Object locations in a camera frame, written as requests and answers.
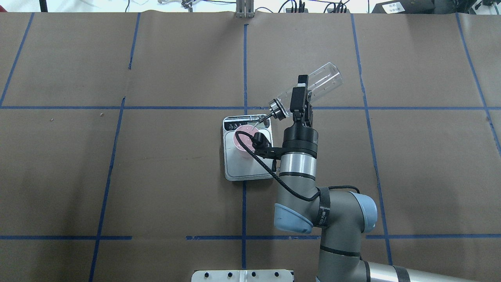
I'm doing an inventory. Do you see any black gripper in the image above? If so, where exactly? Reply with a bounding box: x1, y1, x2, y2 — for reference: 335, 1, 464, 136
282, 74, 318, 159

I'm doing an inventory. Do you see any pink plastic cup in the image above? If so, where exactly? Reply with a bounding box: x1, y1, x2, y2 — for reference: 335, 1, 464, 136
233, 125, 259, 158

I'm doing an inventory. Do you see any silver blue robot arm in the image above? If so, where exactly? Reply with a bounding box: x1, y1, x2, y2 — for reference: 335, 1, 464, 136
274, 75, 461, 282

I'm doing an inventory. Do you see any white digital kitchen scale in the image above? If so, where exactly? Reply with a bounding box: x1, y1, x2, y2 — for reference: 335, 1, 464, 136
222, 114, 274, 181

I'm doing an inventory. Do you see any black box with label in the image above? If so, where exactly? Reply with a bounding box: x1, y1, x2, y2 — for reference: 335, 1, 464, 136
370, 0, 435, 14

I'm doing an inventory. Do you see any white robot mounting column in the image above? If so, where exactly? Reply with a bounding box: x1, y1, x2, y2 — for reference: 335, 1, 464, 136
191, 269, 295, 282

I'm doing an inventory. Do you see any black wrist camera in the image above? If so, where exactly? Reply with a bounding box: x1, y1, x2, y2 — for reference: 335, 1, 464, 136
251, 132, 283, 160

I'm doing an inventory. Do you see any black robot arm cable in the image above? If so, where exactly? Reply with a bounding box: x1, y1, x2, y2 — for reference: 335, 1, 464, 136
235, 133, 360, 202

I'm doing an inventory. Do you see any aluminium frame post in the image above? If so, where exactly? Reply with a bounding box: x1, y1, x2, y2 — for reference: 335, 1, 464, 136
235, 0, 255, 18

